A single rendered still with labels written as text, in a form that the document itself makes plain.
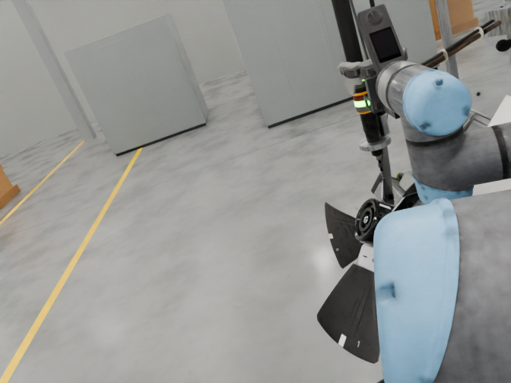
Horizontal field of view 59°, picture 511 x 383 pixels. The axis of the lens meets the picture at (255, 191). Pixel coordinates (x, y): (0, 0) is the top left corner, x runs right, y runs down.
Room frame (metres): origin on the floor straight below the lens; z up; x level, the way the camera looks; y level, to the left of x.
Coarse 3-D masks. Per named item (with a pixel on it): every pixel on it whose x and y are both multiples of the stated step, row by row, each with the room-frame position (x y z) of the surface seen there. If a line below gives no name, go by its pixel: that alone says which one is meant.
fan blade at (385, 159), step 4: (384, 148) 1.17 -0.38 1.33; (384, 152) 1.17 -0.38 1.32; (384, 156) 1.17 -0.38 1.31; (388, 156) 1.26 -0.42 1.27; (384, 160) 1.16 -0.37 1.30; (388, 160) 1.23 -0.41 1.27; (384, 164) 1.16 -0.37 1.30; (388, 164) 1.22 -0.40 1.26; (384, 168) 1.15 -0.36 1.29; (388, 168) 1.20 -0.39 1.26; (384, 172) 1.14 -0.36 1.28; (388, 172) 1.19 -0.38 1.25; (380, 176) 1.13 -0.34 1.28; (388, 176) 1.17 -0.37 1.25; (380, 180) 1.12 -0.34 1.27; (388, 180) 1.16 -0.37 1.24; (388, 184) 1.15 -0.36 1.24
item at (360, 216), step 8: (368, 200) 1.06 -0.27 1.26; (376, 200) 1.03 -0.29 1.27; (360, 208) 1.08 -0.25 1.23; (368, 208) 1.05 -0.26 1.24; (376, 208) 1.00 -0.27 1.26; (384, 208) 1.00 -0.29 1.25; (392, 208) 1.01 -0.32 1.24; (360, 216) 1.08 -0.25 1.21; (368, 216) 1.03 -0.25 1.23; (376, 216) 0.99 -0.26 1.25; (384, 216) 0.99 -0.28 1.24; (360, 224) 1.05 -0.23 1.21; (368, 224) 1.01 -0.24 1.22; (376, 224) 0.98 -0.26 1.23; (360, 232) 1.04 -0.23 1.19; (368, 232) 0.98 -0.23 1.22; (360, 240) 1.00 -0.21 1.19; (368, 240) 0.99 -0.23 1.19
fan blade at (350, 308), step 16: (352, 272) 1.02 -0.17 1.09; (368, 272) 0.99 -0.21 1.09; (336, 288) 1.04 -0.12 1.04; (352, 288) 1.00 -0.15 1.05; (368, 288) 0.98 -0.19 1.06; (336, 304) 1.02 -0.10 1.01; (352, 304) 0.98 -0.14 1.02; (368, 304) 0.96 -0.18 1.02; (320, 320) 1.05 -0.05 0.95; (336, 320) 1.00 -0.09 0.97; (352, 320) 0.97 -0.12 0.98; (368, 320) 0.94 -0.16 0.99; (336, 336) 0.99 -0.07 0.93; (352, 336) 0.95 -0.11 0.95; (368, 336) 0.92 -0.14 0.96; (352, 352) 0.93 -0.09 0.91; (368, 352) 0.90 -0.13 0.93
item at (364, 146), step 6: (378, 114) 0.94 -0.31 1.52; (384, 114) 0.94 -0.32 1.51; (378, 120) 0.94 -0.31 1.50; (384, 120) 0.94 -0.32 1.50; (384, 126) 0.93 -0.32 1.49; (384, 132) 0.93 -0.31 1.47; (366, 138) 0.96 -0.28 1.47; (384, 138) 0.92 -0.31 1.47; (390, 138) 0.92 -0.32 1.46; (360, 144) 0.94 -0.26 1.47; (366, 144) 0.93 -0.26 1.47; (372, 144) 0.91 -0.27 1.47; (378, 144) 0.90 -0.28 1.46; (384, 144) 0.90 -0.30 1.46; (366, 150) 0.92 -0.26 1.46; (372, 150) 0.91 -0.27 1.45
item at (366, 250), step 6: (366, 246) 1.03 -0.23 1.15; (372, 246) 1.02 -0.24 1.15; (360, 252) 1.03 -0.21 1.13; (366, 252) 1.02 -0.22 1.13; (372, 252) 1.01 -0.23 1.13; (360, 258) 1.02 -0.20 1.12; (366, 258) 1.02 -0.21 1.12; (372, 258) 1.01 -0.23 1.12; (360, 264) 1.02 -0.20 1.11; (366, 264) 1.01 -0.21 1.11; (372, 264) 1.00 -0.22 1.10; (372, 270) 1.00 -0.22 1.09
